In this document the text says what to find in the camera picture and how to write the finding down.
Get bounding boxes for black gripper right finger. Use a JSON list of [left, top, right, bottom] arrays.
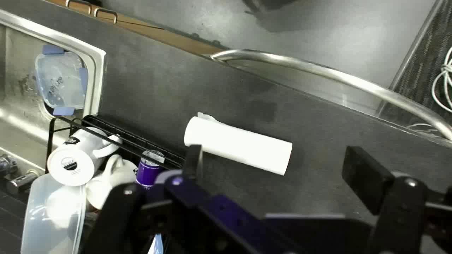
[[342, 145, 452, 254]]

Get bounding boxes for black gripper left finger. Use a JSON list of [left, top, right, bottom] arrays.
[[82, 143, 294, 254]]

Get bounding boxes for plain white mug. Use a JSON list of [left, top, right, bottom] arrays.
[[85, 153, 140, 211]]

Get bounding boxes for purple cup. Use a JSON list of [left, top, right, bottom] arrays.
[[134, 147, 167, 190]]

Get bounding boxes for clear plastic food container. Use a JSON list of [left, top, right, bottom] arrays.
[[20, 171, 89, 254]]

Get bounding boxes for chrome sink faucet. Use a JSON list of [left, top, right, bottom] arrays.
[[0, 149, 41, 198]]

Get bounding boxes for stainless steel sink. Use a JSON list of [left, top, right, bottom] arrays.
[[0, 8, 107, 181]]

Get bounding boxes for white paper towel roll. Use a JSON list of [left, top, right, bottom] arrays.
[[182, 111, 294, 177]]

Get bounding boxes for curved chrome metal bar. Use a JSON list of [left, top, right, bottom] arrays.
[[209, 47, 452, 142]]

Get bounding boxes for white cable coil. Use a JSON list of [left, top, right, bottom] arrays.
[[429, 46, 452, 114]]

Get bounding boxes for metal lower cabinet handle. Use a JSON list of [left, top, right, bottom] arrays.
[[92, 5, 120, 25], [63, 0, 95, 13]]

